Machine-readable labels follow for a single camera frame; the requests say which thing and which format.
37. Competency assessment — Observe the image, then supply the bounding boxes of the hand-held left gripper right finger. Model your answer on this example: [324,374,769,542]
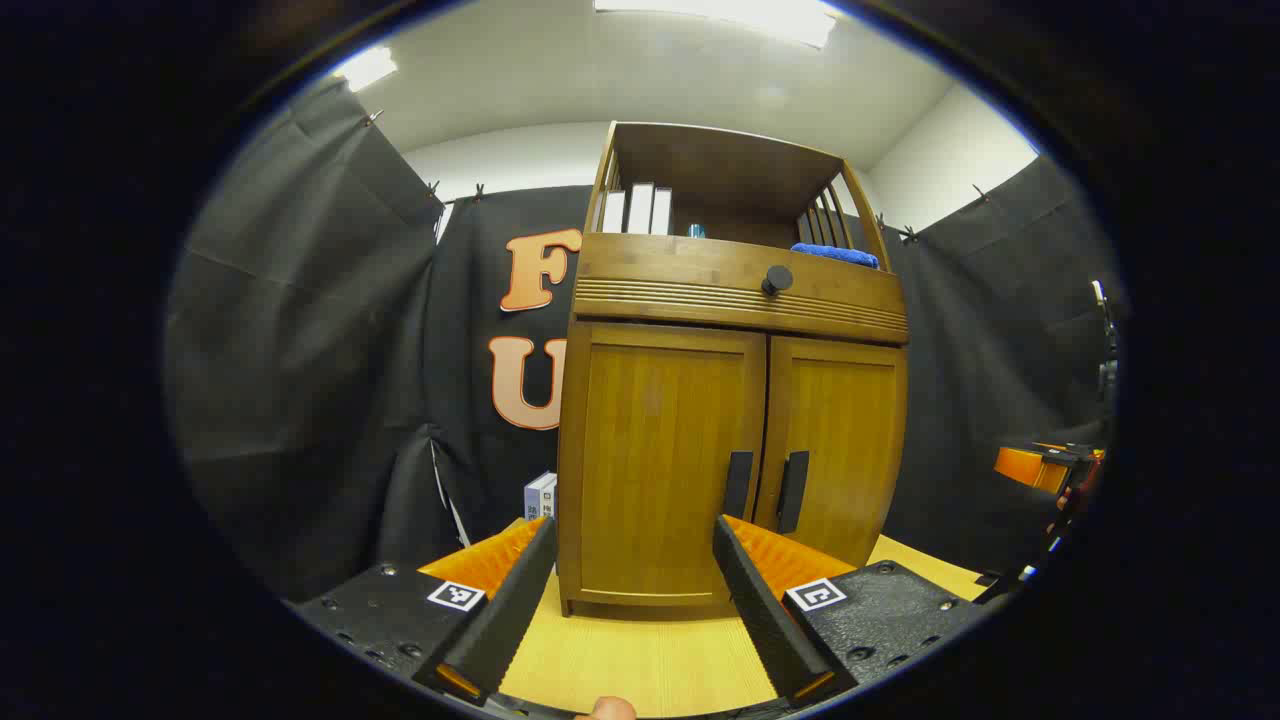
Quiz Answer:
[712,515,991,709]

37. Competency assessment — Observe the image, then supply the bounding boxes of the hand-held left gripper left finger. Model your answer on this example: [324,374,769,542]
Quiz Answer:
[285,515,558,706]

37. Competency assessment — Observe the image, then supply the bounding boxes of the wooden cabinet door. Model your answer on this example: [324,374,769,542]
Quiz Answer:
[755,335,906,569]
[577,322,768,608]

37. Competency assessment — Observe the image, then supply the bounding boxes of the wooden double-door shoe cabinet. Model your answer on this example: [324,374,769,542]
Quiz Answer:
[555,121,911,619]

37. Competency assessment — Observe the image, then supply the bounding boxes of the blue folded cloth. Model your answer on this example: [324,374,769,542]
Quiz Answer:
[791,243,881,270]

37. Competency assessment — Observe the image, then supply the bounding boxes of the black backdrop cloth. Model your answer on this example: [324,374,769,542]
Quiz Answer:
[165,78,1126,606]

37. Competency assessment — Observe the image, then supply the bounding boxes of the wooden drawer with black knob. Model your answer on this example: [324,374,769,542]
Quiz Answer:
[573,232,909,346]

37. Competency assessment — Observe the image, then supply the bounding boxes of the small ceiling light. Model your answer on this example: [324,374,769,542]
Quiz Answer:
[335,45,399,93]

